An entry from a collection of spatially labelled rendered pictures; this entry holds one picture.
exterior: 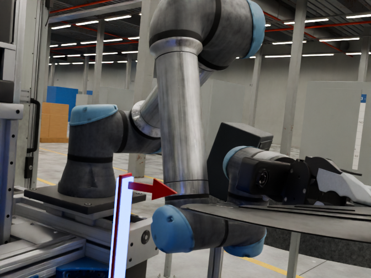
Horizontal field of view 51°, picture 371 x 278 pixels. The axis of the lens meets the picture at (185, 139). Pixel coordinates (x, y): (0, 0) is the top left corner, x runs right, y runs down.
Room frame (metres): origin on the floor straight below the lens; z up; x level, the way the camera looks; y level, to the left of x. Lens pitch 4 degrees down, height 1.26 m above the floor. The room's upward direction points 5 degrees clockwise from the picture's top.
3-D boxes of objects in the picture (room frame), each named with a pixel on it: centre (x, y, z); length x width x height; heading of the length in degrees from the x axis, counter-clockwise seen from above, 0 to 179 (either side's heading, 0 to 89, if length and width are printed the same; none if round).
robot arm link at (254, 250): (0.69, -0.11, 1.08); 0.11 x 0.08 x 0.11; 124
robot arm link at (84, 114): (1.00, 0.24, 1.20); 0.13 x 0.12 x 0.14; 124
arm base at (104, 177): (1.00, 0.24, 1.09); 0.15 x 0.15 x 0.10
